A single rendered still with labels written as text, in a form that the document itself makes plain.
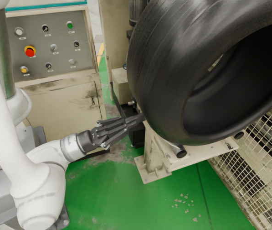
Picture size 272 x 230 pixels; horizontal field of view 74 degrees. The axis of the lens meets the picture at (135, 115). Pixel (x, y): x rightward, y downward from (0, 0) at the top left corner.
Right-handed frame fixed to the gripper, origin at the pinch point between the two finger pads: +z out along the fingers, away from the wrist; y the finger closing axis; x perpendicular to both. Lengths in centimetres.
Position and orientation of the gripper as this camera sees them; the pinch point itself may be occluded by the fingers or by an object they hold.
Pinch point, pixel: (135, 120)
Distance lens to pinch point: 64.6
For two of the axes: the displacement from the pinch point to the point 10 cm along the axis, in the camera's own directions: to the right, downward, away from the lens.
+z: 9.2, -4.0, 0.5
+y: -3.3, -6.8, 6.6
